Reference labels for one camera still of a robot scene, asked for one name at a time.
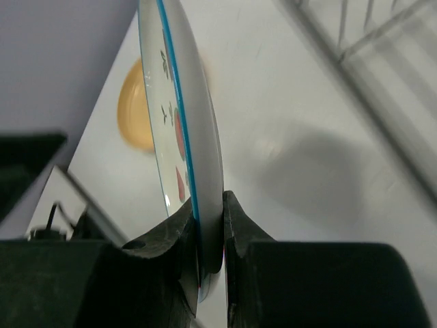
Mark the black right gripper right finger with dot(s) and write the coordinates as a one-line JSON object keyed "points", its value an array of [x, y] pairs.
{"points": [[313, 284]]}

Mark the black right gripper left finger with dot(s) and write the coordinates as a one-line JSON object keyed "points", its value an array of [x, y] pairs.
{"points": [[51, 279]]}

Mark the yellow plate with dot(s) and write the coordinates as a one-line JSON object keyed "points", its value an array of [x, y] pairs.
{"points": [[133, 117]]}

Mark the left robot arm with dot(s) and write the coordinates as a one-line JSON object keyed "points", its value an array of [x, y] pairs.
{"points": [[23, 159]]}

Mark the black wire dish rack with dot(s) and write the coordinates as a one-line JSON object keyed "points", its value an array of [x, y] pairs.
{"points": [[384, 54]]}

